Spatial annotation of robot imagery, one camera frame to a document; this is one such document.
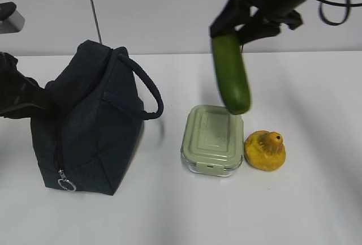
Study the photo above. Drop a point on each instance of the dark navy fabric lunch bag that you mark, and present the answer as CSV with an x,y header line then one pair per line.
x,y
103,99

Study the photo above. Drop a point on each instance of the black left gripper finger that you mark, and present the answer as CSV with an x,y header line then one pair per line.
x,y
21,96

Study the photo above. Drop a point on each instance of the green lidded glass food container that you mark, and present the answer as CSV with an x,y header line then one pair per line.
x,y
213,141

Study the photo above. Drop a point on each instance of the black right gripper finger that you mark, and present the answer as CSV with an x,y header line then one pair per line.
x,y
234,13
257,29

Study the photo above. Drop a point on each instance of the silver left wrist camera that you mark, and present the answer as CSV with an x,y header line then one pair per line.
x,y
11,20

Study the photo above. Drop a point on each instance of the dark green cucumber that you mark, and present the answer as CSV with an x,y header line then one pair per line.
x,y
231,75

